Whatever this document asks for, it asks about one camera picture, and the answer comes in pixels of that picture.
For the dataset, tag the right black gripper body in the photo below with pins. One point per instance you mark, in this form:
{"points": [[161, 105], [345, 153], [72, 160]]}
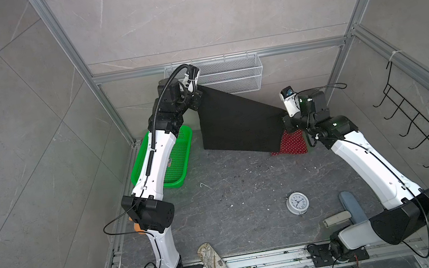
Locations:
{"points": [[297, 123]]}

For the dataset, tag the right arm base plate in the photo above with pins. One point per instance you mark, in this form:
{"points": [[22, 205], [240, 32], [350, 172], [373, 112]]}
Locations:
{"points": [[322, 256]]}

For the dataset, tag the black skirt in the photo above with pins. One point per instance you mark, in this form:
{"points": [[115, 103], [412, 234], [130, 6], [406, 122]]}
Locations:
{"points": [[230, 122]]}

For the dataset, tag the black wall hook rack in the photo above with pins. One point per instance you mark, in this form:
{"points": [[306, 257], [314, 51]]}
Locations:
{"points": [[418, 122]]}

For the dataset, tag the red polka dot skirt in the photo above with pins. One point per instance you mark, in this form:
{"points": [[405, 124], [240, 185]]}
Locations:
{"points": [[292, 143]]}

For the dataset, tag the blue grey insole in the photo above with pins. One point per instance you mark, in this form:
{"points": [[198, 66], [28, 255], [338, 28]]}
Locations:
{"points": [[350, 204]]}

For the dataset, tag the orange plush toy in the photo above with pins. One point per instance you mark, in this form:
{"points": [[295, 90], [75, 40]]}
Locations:
{"points": [[137, 227]]}

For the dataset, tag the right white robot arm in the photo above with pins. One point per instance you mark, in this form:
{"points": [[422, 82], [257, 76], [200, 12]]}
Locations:
{"points": [[406, 203]]}

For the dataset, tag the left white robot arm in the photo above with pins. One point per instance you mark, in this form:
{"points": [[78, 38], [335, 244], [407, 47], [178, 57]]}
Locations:
{"points": [[146, 208]]}

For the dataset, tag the patterned beige shoe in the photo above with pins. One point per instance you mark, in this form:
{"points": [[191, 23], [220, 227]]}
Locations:
{"points": [[209, 257]]}

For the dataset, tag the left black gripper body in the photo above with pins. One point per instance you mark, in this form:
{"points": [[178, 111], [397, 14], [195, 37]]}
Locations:
{"points": [[185, 104]]}

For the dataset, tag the green plastic basket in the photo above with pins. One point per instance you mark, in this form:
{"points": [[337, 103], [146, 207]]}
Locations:
{"points": [[176, 171]]}

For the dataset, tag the white round clock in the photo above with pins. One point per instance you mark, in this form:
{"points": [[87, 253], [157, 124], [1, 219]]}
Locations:
{"points": [[297, 203]]}

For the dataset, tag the beige small remote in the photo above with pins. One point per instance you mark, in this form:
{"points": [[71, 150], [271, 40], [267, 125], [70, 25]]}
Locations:
{"points": [[338, 218]]}

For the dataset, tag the white wire mesh basket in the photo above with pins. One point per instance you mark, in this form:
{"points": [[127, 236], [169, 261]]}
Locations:
{"points": [[235, 74]]}

